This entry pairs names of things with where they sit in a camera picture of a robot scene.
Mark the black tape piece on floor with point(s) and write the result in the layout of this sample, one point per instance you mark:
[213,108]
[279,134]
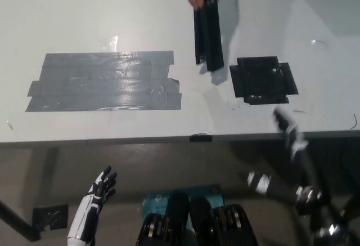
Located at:
[50,215]

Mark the grey duct tape patch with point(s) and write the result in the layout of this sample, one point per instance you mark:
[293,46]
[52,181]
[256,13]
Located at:
[107,82]

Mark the small black tape strip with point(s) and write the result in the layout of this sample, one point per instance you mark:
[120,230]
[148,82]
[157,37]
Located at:
[200,138]

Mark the black stapler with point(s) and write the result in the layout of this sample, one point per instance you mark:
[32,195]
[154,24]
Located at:
[209,32]

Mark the black metal bar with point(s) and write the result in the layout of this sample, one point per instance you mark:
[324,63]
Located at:
[17,223]

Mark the robot right hand white black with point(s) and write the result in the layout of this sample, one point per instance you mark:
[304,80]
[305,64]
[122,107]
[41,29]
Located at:
[301,156]

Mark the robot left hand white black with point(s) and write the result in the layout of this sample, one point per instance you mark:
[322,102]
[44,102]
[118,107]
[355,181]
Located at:
[90,203]

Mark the black tape patch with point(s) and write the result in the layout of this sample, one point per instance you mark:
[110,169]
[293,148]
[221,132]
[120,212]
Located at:
[261,81]

